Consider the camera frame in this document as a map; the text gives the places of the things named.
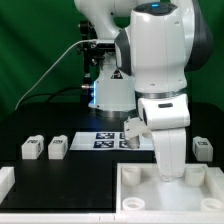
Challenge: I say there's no white sheet with fiducial tags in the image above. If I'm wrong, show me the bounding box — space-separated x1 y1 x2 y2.
69 131 155 152

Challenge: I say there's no white square tabletop part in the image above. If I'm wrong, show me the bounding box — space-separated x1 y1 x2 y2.
116 163 224 213

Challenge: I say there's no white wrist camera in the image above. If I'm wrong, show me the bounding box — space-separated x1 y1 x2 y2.
124 117 151 150

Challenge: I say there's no black cable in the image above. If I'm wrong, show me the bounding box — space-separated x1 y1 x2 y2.
16 86 84 108

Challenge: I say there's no black camera on stand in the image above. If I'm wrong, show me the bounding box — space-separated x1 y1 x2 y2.
77 20 97 87

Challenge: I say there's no white U-shaped obstacle fence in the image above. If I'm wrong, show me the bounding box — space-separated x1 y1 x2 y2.
0 166 224 224

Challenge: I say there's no white cable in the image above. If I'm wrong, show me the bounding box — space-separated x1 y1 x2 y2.
14 38 98 111

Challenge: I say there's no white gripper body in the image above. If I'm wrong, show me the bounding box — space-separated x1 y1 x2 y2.
138 94 190 181

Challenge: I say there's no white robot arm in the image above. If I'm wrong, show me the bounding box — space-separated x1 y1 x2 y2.
74 0 212 181

